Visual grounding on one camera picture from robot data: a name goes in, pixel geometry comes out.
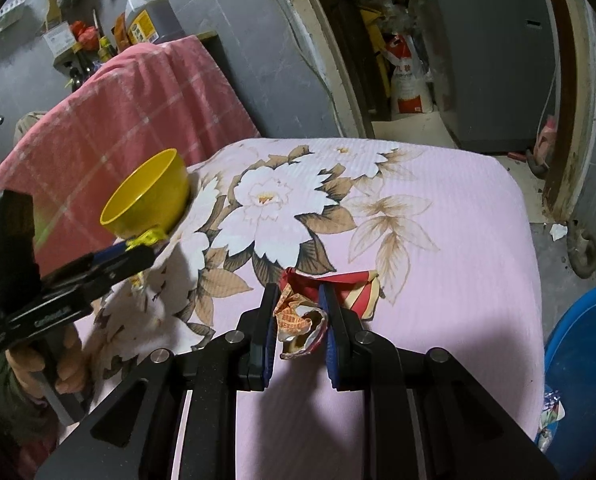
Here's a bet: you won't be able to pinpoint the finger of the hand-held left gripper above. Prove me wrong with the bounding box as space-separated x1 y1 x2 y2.
40 241 130 286
78 246 157 298

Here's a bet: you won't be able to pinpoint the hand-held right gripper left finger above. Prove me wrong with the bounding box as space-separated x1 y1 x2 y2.
33 282 281 480

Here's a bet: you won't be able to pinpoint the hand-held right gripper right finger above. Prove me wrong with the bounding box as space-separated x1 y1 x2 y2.
318 282 561 480

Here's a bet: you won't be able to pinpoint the yellow snack wrapper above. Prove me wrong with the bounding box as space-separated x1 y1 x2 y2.
125 229 169 252

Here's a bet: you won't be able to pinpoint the red striped wrapper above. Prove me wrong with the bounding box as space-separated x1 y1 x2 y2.
273 266 383 362

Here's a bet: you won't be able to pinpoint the yellow plastic bowl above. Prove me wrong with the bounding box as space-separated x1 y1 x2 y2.
99 148 191 240

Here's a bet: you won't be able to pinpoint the blue plastic basin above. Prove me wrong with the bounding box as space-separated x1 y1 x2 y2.
542 283 596 480

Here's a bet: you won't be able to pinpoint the person's left forearm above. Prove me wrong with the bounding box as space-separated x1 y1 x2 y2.
0 352 61 453

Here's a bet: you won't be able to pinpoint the person's left hand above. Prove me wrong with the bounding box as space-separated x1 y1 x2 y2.
5 327 90 396

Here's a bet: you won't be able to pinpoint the beige rag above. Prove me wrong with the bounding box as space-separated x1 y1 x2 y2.
12 109 50 147

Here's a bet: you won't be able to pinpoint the pink floral cloth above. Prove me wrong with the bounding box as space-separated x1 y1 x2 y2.
73 137 547 480

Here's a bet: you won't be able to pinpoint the pink checked cloth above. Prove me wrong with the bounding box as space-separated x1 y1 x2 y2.
0 35 262 323

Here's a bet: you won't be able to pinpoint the dark sauce bottles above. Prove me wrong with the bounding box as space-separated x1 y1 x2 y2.
68 34 118 92

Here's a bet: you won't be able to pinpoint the white carton box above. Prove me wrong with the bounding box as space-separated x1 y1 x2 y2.
42 22 75 57

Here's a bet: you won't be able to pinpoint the silver wrapper in basin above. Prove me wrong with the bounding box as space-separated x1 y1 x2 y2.
534 386 567 452

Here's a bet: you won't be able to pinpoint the large cooking oil bottle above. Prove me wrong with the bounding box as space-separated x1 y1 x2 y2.
123 0 187 47

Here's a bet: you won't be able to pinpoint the white and red sack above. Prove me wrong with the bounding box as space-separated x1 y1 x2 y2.
384 32 437 117

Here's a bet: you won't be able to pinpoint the pink item on floor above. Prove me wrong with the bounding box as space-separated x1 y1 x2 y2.
534 114 559 162

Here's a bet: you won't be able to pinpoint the grey cabinet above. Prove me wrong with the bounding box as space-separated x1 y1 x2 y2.
420 0 561 155

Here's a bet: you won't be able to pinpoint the worn wooden door frame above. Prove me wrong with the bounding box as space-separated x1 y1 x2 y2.
258 0 596 223

